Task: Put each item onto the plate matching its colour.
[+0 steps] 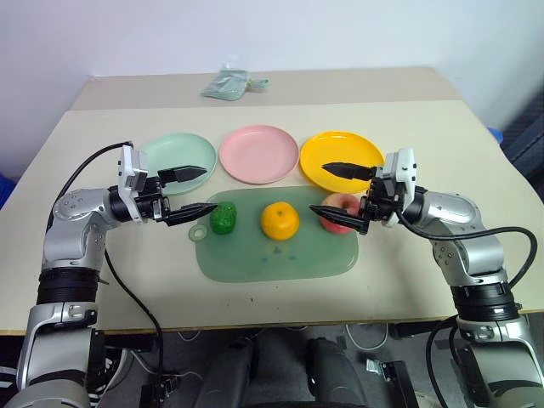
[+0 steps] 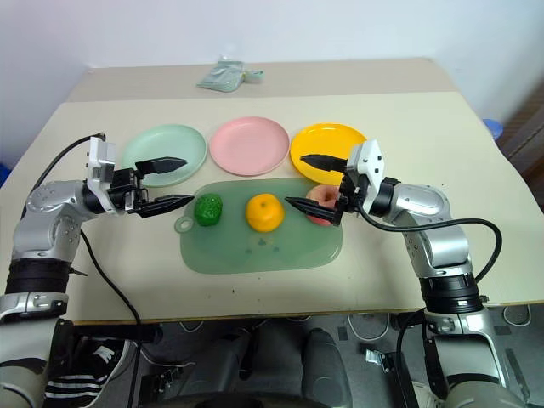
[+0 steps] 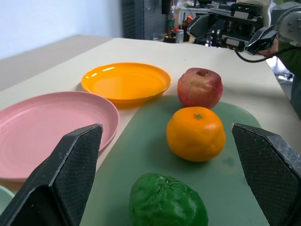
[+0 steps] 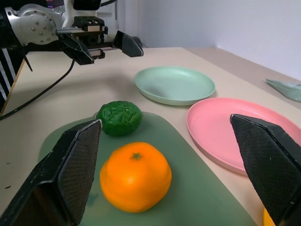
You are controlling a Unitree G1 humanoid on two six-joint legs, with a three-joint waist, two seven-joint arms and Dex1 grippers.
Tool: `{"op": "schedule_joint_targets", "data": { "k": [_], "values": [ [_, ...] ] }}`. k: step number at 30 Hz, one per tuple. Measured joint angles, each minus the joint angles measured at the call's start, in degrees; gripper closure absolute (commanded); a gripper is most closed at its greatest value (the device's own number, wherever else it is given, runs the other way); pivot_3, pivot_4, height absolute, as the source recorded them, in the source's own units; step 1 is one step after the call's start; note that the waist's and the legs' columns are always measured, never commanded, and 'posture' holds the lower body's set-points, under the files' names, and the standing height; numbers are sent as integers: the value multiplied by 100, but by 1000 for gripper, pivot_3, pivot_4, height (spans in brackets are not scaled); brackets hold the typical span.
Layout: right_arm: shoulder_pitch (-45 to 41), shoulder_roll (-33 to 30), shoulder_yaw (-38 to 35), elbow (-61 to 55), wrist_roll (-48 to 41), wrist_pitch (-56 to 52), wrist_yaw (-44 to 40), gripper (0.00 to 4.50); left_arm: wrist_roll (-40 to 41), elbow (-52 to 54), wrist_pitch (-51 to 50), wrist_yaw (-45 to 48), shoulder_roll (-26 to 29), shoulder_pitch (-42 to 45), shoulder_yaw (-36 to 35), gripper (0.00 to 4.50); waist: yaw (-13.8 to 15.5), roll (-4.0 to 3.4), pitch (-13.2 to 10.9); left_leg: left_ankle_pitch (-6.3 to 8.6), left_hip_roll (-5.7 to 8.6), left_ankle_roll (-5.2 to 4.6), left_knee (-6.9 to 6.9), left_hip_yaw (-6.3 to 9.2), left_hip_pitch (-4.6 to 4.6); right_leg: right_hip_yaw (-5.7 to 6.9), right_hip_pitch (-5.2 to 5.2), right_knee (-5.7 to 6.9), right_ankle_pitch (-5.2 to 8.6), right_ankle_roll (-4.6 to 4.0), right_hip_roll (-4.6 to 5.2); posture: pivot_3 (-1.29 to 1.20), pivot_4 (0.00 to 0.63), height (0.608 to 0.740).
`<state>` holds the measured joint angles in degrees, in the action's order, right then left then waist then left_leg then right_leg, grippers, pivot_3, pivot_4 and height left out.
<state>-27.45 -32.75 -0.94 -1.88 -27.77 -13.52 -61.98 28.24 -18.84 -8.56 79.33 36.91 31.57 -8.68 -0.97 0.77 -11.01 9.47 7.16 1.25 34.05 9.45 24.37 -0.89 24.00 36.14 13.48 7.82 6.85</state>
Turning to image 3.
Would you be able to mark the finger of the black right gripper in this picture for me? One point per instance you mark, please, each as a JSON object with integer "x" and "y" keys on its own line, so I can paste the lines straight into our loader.
{"x": 200, "y": 26}
{"x": 261, "y": 40}

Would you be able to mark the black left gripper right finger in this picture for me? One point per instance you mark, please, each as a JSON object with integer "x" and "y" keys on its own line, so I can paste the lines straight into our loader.
{"x": 270, "y": 169}

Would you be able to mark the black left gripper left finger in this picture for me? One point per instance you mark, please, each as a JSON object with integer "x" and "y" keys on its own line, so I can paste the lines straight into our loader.
{"x": 58, "y": 179}

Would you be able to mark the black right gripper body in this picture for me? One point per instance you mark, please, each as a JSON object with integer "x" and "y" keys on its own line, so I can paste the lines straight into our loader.
{"x": 237, "y": 28}

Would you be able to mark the pink plastic plate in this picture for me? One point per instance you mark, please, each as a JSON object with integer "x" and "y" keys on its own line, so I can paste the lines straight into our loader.
{"x": 47, "y": 127}

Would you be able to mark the pale green plastic plate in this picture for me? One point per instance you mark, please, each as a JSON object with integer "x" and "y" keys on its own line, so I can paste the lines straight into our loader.
{"x": 5, "y": 200}

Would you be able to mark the orange mandarin fruit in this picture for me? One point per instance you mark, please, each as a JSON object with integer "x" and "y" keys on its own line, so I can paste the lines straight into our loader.
{"x": 195, "y": 136}

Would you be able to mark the orange plastic plate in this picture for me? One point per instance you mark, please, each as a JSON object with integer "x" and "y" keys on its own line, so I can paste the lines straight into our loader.
{"x": 127, "y": 82}

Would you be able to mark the green bumpy citrus fruit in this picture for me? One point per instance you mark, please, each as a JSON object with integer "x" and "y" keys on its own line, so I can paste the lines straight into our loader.
{"x": 164, "y": 202}

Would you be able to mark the bystander bare hand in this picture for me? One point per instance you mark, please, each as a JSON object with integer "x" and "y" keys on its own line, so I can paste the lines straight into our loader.
{"x": 272, "y": 50}

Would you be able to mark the grey bottle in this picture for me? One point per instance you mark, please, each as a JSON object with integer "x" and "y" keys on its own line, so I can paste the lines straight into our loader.
{"x": 179, "y": 36}

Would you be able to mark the clear glass cup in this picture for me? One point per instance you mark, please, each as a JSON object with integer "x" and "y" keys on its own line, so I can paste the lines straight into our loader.
{"x": 159, "y": 37}

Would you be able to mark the dark perforated panel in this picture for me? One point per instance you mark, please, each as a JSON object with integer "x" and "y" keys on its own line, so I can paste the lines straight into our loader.
{"x": 145, "y": 18}

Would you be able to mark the red apple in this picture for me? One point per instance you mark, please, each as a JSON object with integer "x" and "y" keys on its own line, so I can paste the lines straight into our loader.
{"x": 200, "y": 90}

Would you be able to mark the green rounded table mat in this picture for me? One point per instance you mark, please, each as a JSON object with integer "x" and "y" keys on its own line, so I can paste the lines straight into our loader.
{"x": 145, "y": 150}

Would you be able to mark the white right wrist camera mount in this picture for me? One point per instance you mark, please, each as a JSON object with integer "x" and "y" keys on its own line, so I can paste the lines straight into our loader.
{"x": 266, "y": 11}

